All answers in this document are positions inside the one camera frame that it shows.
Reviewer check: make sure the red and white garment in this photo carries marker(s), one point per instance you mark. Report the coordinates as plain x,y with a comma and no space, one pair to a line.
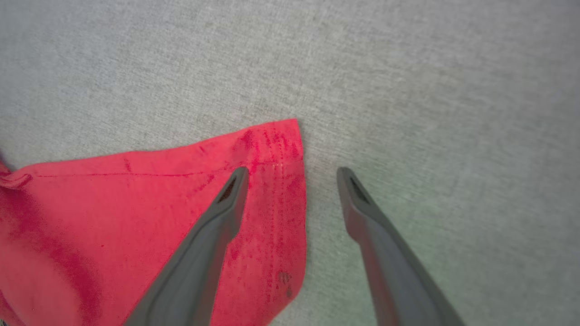
113,217

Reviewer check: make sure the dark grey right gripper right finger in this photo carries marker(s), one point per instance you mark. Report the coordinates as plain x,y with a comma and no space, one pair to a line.
398,280

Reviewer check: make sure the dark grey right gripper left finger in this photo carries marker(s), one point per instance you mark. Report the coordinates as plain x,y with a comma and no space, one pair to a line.
195,271

